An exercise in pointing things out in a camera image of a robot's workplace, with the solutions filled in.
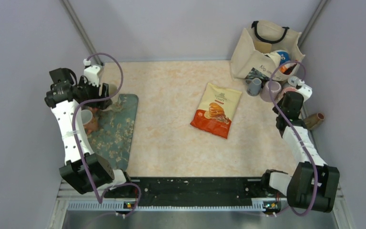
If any metal corner frame rail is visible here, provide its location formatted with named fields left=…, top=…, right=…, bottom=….
left=59, top=0, right=96, bottom=55

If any blue grey mug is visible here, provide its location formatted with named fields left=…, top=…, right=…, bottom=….
left=245, top=78, right=262, bottom=96

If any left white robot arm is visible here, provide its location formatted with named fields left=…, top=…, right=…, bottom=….
left=44, top=65, right=134, bottom=197

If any large pink mug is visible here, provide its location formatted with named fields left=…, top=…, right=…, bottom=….
left=279, top=86, right=297, bottom=97

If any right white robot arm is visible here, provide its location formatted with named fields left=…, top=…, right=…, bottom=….
left=260, top=91, right=340, bottom=213

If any light blue white mug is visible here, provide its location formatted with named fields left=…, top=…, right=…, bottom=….
left=287, top=76, right=300, bottom=87

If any beige canvas tote bag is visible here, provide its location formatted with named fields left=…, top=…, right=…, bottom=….
left=230, top=20, right=305, bottom=80

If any orange snack packet in bag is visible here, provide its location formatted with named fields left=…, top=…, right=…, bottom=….
left=279, top=61, right=298, bottom=75

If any small brown striped cup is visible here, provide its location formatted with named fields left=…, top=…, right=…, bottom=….
left=303, top=113, right=325, bottom=131

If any teal floral placemat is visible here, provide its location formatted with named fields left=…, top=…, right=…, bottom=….
left=87, top=94, right=139, bottom=171

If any lilac mug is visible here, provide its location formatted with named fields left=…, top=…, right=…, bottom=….
left=260, top=81, right=282, bottom=103

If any orange chips bag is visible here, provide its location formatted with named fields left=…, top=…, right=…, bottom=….
left=190, top=83, right=242, bottom=139

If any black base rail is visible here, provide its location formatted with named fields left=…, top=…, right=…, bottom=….
left=104, top=177, right=285, bottom=207

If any blue white package in bag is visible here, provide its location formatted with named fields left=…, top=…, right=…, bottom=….
left=272, top=50, right=291, bottom=65

